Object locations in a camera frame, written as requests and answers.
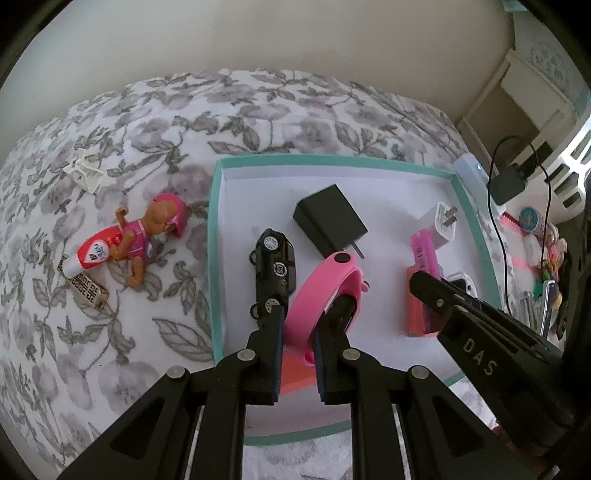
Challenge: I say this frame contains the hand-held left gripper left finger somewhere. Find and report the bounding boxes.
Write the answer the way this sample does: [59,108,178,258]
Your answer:
[58,307,287,480]

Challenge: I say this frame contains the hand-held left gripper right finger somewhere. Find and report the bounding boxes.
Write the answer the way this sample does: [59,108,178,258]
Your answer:
[311,318,504,480]

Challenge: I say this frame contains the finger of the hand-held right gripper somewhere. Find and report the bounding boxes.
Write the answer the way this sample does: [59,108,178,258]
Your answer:
[410,270,490,334]

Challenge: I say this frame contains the orange lighter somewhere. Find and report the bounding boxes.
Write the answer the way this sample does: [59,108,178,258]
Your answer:
[406,265,432,337]

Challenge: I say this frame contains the pink wristband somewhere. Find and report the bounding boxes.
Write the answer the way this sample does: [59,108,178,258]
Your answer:
[284,251,370,367]

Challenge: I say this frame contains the teal shallow box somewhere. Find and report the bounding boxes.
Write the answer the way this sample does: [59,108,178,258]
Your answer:
[206,154,502,448]

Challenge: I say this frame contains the blue and orange case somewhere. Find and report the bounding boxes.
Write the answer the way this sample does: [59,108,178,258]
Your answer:
[281,348,319,395]

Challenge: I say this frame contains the pink lighter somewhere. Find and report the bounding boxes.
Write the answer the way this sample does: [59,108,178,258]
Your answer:
[411,231,444,282]

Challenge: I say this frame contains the small white device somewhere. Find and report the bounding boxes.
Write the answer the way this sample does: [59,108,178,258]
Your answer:
[448,272,476,296]

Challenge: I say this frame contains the white charger plug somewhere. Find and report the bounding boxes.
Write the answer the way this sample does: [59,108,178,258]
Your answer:
[419,202,459,252]

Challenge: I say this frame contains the black toy car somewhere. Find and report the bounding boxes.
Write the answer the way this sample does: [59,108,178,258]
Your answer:
[249,227,298,319]

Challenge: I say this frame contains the colourful trinket pile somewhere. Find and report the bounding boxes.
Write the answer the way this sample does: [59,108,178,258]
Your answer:
[508,212,571,342]

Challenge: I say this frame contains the black charger block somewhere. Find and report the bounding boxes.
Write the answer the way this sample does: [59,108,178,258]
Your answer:
[293,185,369,260]

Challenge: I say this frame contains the round teal tin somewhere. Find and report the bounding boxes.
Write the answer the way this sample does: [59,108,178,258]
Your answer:
[519,206,546,232]

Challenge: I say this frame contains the white power strip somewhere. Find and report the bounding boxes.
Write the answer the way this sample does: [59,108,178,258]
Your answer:
[452,154,504,217]

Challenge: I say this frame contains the pink toy pup figure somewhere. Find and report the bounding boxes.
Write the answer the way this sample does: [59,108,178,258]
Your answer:
[113,194,188,289]

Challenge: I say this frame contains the white slatted basket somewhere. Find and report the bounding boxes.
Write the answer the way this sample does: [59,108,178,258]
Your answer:
[545,111,591,208]

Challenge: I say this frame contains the red and white tube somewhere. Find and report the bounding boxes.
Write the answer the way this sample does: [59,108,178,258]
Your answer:
[65,226,125,278]

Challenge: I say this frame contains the white shelf unit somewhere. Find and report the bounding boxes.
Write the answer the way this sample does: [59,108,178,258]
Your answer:
[455,48,578,153]

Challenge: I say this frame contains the pale blue floral box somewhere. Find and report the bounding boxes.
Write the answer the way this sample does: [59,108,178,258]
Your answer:
[503,0,587,107]

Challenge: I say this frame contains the white plastic clip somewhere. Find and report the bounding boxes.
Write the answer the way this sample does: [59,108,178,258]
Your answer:
[65,148,103,193]

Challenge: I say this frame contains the black cable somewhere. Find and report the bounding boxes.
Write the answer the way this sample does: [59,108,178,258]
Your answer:
[489,135,561,315]

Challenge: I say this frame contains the patterned keychain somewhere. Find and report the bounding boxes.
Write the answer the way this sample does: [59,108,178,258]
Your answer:
[58,256,109,310]

